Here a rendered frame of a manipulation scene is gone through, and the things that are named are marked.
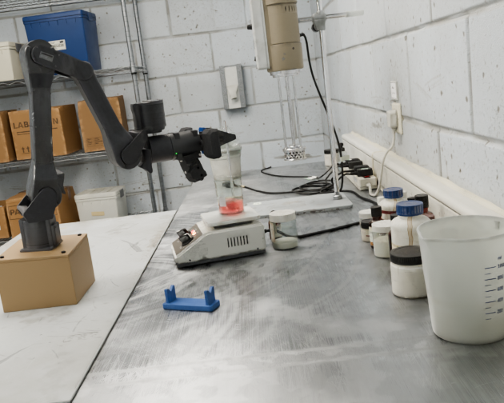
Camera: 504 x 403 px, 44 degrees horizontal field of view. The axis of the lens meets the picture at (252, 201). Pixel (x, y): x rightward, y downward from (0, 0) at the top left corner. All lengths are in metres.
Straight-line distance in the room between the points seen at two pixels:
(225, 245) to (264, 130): 2.50
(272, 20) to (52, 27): 2.07
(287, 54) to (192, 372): 1.06
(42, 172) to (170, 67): 2.63
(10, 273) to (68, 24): 2.48
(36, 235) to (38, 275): 0.08
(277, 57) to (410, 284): 0.88
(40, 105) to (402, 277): 0.73
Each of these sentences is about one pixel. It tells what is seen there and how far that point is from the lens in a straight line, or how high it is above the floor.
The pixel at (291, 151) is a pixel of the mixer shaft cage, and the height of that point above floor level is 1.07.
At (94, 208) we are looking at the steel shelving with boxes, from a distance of 3.67.
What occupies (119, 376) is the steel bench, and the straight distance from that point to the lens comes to 0.91.
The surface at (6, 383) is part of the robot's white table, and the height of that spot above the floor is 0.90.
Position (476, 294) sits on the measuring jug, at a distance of 0.86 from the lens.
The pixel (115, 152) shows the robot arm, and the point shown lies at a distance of 1.28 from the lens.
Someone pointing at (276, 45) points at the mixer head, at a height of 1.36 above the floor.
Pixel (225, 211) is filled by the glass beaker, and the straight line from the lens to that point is 1.38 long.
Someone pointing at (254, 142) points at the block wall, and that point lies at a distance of 3.82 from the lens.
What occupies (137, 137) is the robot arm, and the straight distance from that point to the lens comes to 1.28.
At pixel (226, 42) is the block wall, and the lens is 3.80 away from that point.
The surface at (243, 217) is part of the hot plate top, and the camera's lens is 1.35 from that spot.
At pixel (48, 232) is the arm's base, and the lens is 1.27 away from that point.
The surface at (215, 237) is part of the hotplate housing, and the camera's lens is 1.34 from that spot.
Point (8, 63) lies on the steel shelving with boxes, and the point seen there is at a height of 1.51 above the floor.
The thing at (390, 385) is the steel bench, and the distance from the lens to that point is 0.80.
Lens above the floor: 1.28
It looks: 11 degrees down
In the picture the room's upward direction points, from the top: 7 degrees counter-clockwise
